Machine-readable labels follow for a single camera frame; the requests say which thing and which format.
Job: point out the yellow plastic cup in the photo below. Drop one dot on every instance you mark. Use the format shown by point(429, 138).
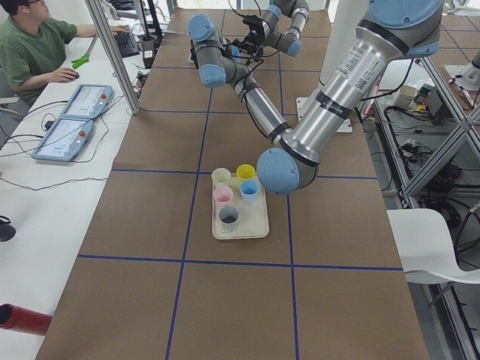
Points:
point(245, 171)

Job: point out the lower teach pendant tablet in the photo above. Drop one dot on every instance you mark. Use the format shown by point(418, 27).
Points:
point(64, 140)

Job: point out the light blue plastic cup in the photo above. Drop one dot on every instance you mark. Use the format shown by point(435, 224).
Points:
point(234, 53)

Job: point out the white plastic chair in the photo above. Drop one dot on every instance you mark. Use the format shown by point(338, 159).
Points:
point(426, 249)

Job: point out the grey plastic cup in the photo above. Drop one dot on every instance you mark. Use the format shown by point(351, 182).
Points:
point(229, 218)

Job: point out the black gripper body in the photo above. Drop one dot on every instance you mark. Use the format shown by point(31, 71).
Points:
point(250, 40)
point(193, 52)

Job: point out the teach pendant tablet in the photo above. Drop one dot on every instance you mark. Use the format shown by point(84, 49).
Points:
point(88, 101)
point(64, 140)

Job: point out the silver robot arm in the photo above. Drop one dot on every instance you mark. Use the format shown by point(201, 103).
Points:
point(279, 27)
point(388, 31)

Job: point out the aluminium frame pillar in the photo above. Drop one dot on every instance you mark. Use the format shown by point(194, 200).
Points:
point(113, 54)

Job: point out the upper teach pendant tablet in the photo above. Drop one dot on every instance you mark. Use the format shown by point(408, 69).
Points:
point(88, 101)

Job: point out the pink plastic cup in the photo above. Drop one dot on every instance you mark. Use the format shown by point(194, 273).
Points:
point(222, 197)

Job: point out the green plastic clamp tool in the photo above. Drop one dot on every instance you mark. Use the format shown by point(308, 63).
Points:
point(80, 61)

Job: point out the black computer keyboard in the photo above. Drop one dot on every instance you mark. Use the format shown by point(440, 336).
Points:
point(126, 43)

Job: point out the pale green plastic cup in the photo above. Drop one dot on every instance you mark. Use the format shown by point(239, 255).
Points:
point(221, 177)

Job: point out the person in green shirt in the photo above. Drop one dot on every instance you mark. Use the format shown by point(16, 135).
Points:
point(33, 47)

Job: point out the cream plastic serving tray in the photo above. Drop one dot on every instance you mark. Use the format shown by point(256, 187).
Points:
point(253, 219)

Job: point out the red cylindrical bottle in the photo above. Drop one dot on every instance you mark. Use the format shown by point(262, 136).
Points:
point(20, 319)

